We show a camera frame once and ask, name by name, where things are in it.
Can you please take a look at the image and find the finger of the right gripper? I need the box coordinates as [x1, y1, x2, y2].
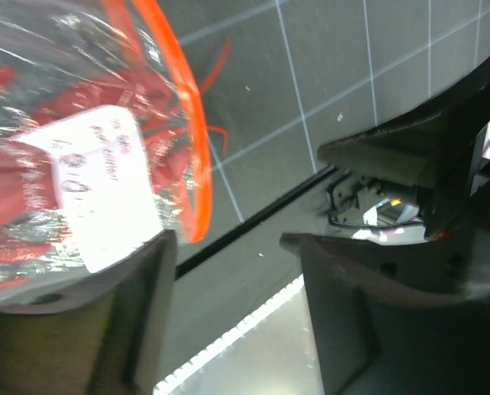
[317, 56, 490, 188]

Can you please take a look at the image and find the red toy lobster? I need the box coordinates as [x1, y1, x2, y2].
[0, 36, 233, 289]

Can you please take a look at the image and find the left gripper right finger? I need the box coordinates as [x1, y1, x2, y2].
[280, 233, 490, 394]

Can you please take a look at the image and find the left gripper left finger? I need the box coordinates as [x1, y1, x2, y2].
[0, 230, 177, 394]

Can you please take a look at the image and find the orange zip top bag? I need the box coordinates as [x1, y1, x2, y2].
[0, 1, 207, 303]

